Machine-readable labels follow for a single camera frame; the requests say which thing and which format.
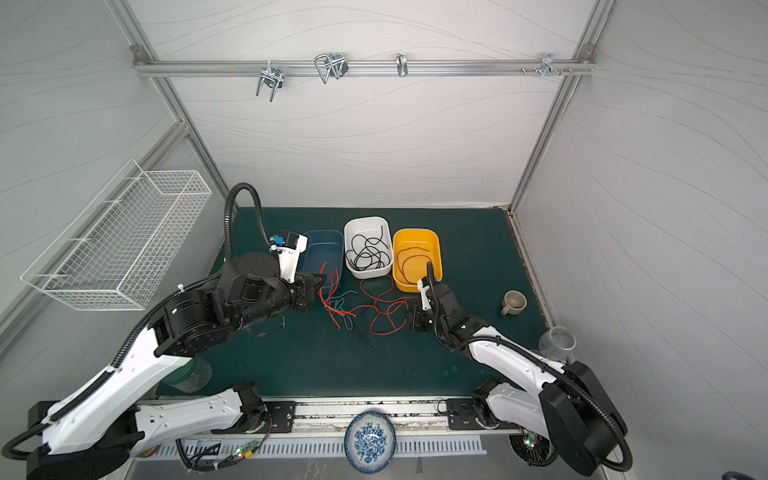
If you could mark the metal U-bolt hook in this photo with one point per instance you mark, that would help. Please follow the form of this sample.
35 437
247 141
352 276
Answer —
331 65

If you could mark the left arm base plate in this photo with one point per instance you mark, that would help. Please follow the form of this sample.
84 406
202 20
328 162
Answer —
278 416

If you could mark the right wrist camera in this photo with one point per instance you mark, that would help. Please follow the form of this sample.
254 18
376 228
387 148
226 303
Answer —
423 288

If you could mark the metal clamp hook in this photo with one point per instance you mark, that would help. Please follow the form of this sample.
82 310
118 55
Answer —
271 79

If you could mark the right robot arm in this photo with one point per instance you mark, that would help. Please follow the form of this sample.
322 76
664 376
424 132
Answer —
561 409

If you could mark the beige mug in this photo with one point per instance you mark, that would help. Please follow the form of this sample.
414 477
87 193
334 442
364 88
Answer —
513 303

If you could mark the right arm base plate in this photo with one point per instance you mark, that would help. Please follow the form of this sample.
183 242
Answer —
463 414

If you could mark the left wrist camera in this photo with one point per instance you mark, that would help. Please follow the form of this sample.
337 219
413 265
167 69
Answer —
288 246

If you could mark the white plastic bin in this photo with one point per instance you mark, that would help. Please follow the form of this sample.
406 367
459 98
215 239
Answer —
368 251

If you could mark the aluminium crossbar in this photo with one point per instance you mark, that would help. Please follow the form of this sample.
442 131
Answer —
357 68

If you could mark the clear glass jar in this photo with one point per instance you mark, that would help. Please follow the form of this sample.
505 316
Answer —
558 343

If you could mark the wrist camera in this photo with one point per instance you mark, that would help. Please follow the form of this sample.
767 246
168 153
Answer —
288 246
423 288

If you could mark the blue plastic bin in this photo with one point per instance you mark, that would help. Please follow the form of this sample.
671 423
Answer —
323 255

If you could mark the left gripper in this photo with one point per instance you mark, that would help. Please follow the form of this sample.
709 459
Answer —
305 290

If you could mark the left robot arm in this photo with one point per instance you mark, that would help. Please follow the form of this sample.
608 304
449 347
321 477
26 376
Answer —
103 424

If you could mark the small metal bracket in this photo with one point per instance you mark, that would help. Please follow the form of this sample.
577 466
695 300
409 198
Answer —
401 65

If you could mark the metal corner hook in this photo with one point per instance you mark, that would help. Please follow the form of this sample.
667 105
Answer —
547 67

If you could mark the yellow plastic bin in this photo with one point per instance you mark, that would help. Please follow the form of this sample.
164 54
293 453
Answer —
413 249

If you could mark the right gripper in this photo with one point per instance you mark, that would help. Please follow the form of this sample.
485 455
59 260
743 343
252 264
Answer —
426 315

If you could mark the blue white patterned plate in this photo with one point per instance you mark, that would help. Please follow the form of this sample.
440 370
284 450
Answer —
370 442

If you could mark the white wire basket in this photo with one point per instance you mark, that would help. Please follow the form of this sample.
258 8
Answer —
114 254

